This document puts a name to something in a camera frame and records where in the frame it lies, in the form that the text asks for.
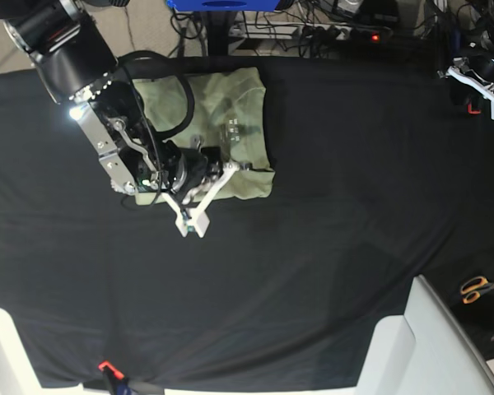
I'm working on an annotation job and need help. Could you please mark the white bin right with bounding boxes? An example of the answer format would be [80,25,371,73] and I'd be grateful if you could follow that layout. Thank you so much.
[355,276,494,395]

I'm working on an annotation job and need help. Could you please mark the black power strip red light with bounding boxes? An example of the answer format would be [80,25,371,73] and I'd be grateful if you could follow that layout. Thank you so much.
[349,27,393,44]

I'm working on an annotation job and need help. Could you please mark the red black clamp right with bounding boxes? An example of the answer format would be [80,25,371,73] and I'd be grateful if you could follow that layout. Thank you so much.
[467,95,483,115]

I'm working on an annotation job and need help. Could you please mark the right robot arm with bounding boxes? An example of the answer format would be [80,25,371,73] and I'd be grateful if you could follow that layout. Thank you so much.
[0,1,252,202]

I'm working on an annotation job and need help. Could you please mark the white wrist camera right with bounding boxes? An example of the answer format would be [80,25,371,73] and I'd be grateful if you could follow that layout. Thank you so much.
[161,161,240,238]

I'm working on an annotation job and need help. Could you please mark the blue plastic box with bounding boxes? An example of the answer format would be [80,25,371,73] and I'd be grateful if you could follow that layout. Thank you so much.
[166,0,280,12]

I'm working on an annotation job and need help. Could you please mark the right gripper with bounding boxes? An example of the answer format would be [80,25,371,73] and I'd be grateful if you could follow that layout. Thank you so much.
[160,135,254,198]

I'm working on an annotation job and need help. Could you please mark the white bin left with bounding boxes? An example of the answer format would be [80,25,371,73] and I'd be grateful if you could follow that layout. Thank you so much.
[0,309,42,394]

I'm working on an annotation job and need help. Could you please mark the red black clamp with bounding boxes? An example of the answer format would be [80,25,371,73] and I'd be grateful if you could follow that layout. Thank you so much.
[98,360,133,395]
[467,95,483,115]

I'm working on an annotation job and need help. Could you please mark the light green T-shirt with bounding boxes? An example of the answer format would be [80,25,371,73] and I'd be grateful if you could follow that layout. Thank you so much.
[133,67,275,200]

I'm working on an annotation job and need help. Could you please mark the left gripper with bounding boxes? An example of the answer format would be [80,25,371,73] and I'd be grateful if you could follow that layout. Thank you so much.
[436,55,494,84]

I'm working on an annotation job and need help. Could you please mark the orange handled scissors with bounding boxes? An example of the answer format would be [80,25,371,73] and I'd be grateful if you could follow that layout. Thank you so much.
[459,276,494,304]

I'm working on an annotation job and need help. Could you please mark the white bin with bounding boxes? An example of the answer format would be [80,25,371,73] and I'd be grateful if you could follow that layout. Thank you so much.
[355,276,494,395]
[0,309,42,394]

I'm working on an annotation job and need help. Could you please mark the red black clamp bottom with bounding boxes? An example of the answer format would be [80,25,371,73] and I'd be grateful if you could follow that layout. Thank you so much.
[98,360,133,395]

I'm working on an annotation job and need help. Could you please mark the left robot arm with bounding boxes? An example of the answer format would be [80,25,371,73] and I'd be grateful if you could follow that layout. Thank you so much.
[436,1,494,86]

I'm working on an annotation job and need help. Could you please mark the black table cloth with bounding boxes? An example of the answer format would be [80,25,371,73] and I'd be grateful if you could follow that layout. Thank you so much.
[0,57,494,392]

